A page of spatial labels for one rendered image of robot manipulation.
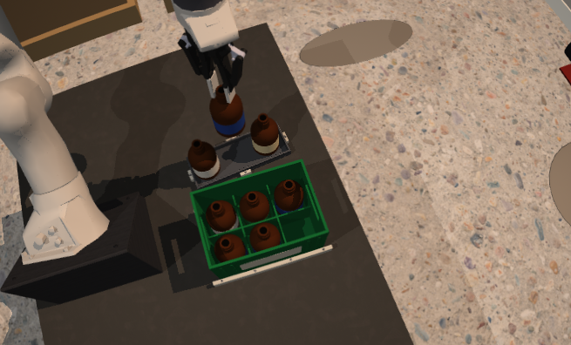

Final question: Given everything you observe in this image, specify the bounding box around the green bottle crate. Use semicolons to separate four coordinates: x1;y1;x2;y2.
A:
195;159;329;279

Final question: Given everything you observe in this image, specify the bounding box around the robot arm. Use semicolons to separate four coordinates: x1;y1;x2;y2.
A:
0;0;239;265

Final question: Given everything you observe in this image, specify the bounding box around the brown glass bottle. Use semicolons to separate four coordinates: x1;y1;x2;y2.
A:
274;179;304;215
250;113;279;156
239;191;271;225
206;200;240;234
214;233;248;263
187;139;221;180
249;222;281;253
209;85;246;138

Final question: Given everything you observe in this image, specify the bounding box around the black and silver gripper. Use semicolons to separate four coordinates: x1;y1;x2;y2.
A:
178;28;247;104

